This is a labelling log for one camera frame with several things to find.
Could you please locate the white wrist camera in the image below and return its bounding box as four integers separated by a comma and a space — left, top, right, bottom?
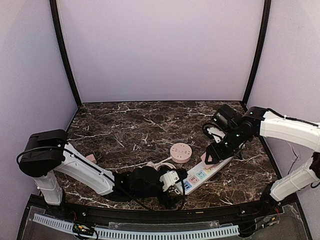
159, 170, 180, 192
202, 122, 225, 143

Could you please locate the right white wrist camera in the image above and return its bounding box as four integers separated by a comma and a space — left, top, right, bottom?
202, 122, 225, 143

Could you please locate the black frame post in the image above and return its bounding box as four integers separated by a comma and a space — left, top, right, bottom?
241, 0, 272, 107
49, 0, 82, 108

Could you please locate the white multicolour power strip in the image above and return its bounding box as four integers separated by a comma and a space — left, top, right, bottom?
183, 157, 233, 195

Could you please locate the white slotted cable duct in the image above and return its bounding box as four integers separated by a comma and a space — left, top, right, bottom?
32, 213, 239, 240

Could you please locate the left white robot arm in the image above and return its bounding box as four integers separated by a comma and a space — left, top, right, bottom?
16, 129, 187, 210

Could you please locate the pink coiled cable with plug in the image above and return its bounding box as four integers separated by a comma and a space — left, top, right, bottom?
109, 156, 177, 173

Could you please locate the black front rail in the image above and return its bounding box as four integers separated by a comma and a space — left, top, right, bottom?
66, 201, 277, 225

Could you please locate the pink cube socket adapter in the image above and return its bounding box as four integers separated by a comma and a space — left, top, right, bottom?
200, 153, 220, 170

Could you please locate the small pink plug adapter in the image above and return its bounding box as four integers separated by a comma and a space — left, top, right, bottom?
86, 154, 97, 164

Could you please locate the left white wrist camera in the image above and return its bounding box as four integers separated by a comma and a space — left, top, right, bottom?
159, 170, 180, 192

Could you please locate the pink round power socket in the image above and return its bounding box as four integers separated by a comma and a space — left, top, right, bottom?
169, 142, 193, 164

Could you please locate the right black frame post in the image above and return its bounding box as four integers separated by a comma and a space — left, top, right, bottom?
241, 0, 272, 107

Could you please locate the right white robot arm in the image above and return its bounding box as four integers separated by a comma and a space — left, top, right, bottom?
204, 104, 320, 203

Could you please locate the left black frame post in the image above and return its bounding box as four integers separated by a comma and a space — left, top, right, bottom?
49, 0, 82, 108

